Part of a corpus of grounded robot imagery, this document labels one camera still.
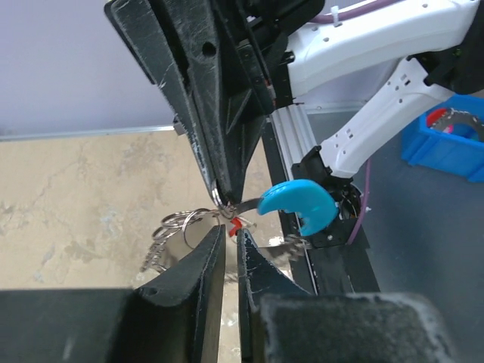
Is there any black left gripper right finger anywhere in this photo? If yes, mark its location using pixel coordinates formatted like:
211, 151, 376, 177
237, 229, 458, 362

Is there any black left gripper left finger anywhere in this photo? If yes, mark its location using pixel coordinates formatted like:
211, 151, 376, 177
1, 226, 226, 362

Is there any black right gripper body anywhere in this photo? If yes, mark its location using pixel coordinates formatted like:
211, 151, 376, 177
211, 1, 324, 117

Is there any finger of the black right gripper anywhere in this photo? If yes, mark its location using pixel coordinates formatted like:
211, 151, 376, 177
104, 1, 216, 191
167, 1, 264, 203

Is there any silver key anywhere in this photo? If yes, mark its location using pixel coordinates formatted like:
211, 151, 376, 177
210, 180, 240, 220

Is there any red key tag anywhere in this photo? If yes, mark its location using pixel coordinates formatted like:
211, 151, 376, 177
228, 216, 244, 238

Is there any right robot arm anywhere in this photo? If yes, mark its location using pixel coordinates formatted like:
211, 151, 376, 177
104, 1, 483, 205

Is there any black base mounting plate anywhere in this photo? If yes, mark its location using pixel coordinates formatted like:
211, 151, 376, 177
262, 121, 380, 295

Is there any blue plastic storage bin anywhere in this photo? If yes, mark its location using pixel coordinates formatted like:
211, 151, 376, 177
401, 95, 483, 183

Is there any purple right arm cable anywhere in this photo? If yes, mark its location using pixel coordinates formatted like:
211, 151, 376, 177
309, 0, 402, 247

